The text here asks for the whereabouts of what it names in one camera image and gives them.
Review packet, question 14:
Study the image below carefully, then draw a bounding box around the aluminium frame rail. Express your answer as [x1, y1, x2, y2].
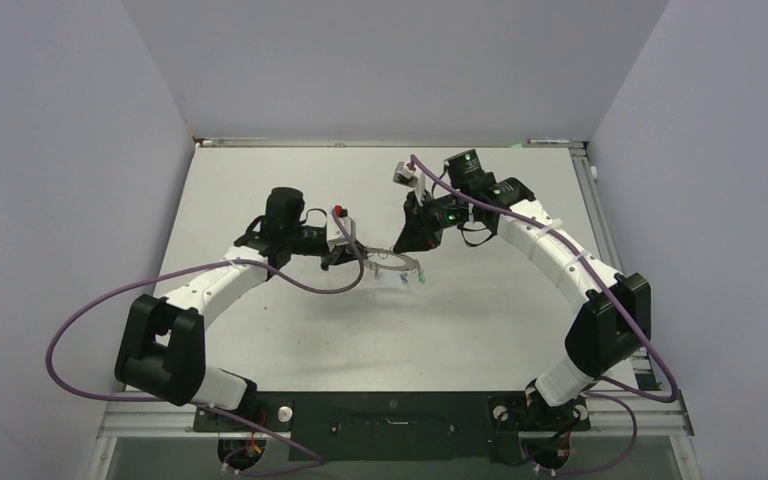
[569, 147, 661, 393]
[98, 391, 694, 439]

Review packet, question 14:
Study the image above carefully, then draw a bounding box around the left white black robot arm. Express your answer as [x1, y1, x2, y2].
[114, 187, 367, 430]

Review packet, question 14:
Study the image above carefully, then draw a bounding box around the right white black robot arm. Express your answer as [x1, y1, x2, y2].
[393, 150, 651, 428]

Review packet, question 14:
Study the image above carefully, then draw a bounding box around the purple cable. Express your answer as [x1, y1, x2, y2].
[409, 154, 680, 478]
[46, 211, 366, 478]

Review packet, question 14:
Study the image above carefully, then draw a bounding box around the red white marker pen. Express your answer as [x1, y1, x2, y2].
[526, 139, 572, 146]

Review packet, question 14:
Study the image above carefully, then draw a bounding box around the aluminium frame rail right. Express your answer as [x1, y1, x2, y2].
[569, 147, 661, 393]

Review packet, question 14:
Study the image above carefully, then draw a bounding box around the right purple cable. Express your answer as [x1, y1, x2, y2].
[409, 154, 680, 478]

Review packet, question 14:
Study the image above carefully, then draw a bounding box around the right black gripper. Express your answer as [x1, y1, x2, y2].
[393, 188, 469, 254]

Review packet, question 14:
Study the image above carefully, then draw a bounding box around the large metal ring disc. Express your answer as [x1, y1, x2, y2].
[364, 247, 421, 274]

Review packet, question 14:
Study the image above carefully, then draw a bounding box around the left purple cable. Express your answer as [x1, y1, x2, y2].
[46, 211, 366, 478]

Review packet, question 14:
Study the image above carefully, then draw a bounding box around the aluminium frame rail front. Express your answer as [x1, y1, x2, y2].
[98, 391, 694, 439]

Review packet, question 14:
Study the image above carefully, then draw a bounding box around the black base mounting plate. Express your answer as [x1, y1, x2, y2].
[192, 391, 591, 464]

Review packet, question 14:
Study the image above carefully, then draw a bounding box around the aluminium rail back edge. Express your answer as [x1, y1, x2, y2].
[193, 137, 587, 150]

